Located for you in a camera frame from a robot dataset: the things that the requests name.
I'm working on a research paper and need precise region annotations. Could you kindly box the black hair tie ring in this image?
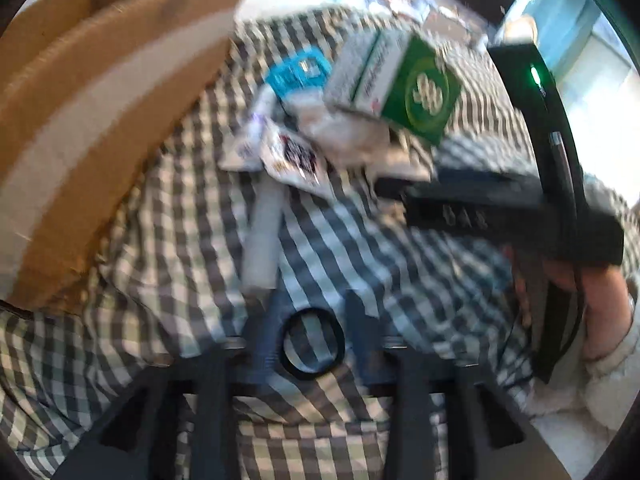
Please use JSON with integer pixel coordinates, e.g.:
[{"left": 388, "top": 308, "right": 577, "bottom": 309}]
[{"left": 276, "top": 306, "right": 347, "bottom": 380}]

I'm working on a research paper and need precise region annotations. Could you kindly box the green medicine box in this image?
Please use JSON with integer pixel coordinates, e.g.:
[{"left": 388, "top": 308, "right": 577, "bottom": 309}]
[{"left": 323, "top": 28, "right": 461, "bottom": 145}]

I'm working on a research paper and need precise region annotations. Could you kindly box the person's right hand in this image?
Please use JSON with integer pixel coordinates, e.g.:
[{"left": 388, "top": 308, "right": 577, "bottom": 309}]
[{"left": 502, "top": 244, "right": 639, "bottom": 361}]

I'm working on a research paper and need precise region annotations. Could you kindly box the checkered green white cloth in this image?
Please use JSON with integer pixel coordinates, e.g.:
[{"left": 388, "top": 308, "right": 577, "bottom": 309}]
[{"left": 0, "top": 4, "right": 626, "bottom": 480}]

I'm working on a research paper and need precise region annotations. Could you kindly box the white tube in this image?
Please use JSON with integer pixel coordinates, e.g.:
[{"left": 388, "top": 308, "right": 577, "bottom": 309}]
[{"left": 241, "top": 172, "right": 288, "bottom": 298}]

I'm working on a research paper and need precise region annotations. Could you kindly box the white printed sachet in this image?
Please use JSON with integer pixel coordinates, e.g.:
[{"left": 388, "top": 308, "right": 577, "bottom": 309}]
[{"left": 260, "top": 122, "right": 334, "bottom": 200}]

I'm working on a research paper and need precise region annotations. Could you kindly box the blue packet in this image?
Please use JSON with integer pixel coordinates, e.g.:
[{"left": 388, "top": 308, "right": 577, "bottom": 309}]
[{"left": 265, "top": 48, "right": 332, "bottom": 100}]

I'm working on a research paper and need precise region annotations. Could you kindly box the brown cardboard box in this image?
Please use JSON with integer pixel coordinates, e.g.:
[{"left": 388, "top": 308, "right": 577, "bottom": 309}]
[{"left": 1, "top": 0, "right": 241, "bottom": 312}]

